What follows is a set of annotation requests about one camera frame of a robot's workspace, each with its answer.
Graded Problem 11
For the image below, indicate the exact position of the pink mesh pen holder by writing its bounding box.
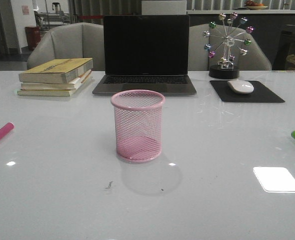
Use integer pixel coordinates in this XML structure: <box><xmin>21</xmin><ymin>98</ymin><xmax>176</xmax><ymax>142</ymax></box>
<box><xmin>110</xmin><ymin>89</ymin><xmax>165</xmax><ymax>163</ymax></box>

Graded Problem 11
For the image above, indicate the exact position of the ferris wheel desk ornament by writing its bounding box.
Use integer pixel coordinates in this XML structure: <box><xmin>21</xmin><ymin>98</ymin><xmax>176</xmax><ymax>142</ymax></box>
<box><xmin>202</xmin><ymin>11</ymin><xmax>255</xmax><ymax>79</ymax></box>

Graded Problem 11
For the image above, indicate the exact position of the left grey armchair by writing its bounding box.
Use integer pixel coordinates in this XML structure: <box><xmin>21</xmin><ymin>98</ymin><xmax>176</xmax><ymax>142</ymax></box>
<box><xmin>27</xmin><ymin>22</ymin><xmax>105</xmax><ymax>71</ymax></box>

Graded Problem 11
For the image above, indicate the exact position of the fruit bowl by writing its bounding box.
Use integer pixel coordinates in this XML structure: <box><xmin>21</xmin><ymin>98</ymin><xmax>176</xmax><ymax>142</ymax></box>
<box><xmin>244</xmin><ymin>0</ymin><xmax>268</xmax><ymax>10</ymax></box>

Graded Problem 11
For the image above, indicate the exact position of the black mouse pad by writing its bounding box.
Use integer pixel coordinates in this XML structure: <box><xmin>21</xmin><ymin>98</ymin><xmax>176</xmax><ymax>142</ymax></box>
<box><xmin>209</xmin><ymin>80</ymin><xmax>285</xmax><ymax>103</ymax></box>

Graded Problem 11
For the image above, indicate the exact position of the cream book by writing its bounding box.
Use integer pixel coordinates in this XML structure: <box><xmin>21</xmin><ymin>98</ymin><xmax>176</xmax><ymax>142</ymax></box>
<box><xmin>20</xmin><ymin>70</ymin><xmax>92</xmax><ymax>90</ymax></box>
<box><xmin>17</xmin><ymin>74</ymin><xmax>93</xmax><ymax>97</ymax></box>

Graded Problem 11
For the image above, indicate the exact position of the middle cream book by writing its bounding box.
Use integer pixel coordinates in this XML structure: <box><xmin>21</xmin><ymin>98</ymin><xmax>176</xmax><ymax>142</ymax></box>
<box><xmin>20</xmin><ymin>70</ymin><xmax>92</xmax><ymax>90</ymax></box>

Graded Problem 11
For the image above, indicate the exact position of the grey armchair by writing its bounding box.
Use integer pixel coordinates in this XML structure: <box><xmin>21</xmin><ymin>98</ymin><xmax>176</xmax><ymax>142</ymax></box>
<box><xmin>188</xmin><ymin>24</ymin><xmax>272</xmax><ymax>71</ymax></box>
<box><xmin>27</xmin><ymin>22</ymin><xmax>105</xmax><ymax>71</ymax></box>

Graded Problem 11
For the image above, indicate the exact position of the bottom cream book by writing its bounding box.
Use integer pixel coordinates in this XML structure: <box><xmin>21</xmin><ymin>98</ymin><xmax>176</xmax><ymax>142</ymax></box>
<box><xmin>17</xmin><ymin>74</ymin><xmax>93</xmax><ymax>97</ymax></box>

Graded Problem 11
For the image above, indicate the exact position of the top yellow book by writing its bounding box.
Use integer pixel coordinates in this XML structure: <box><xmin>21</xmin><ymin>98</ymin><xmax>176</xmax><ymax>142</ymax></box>
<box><xmin>18</xmin><ymin>58</ymin><xmax>93</xmax><ymax>84</ymax></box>

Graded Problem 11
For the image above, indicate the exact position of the right grey armchair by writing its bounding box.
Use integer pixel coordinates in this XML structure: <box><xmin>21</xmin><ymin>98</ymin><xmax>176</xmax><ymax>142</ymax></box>
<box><xmin>188</xmin><ymin>24</ymin><xmax>272</xmax><ymax>71</ymax></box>

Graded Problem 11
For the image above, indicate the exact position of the white computer mouse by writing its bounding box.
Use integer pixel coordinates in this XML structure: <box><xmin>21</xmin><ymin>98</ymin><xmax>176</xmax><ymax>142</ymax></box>
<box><xmin>227</xmin><ymin>79</ymin><xmax>254</xmax><ymax>94</ymax></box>

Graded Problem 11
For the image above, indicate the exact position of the dark grey laptop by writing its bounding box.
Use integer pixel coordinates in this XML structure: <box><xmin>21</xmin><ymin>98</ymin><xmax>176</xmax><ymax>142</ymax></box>
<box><xmin>92</xmin><ymin>15</ymin><xmax>197</xmax><ymax>96</ymax></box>

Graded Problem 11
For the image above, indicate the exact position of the red bin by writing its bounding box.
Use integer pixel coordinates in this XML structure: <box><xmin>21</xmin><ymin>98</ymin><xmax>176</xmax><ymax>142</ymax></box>
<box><xmin>25</xmin><ymin>26</ymin><xmax>41</xmax><ymax>51</ymax></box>

